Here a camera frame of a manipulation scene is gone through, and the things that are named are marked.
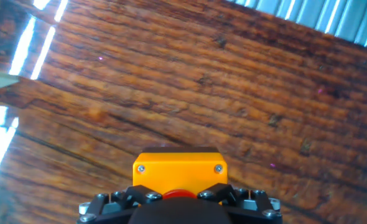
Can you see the orange emergency stop button box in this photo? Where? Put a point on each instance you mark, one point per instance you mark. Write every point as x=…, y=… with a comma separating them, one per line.
x=180, y=174

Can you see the glossy brown wooden board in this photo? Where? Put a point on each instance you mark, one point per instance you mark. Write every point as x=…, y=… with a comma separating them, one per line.
x=202, y=93

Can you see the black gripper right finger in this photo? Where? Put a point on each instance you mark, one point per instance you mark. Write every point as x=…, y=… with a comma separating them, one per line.
x=252, y=211

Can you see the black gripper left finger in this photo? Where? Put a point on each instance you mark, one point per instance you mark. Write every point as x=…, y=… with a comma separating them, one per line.
x=115, y=208

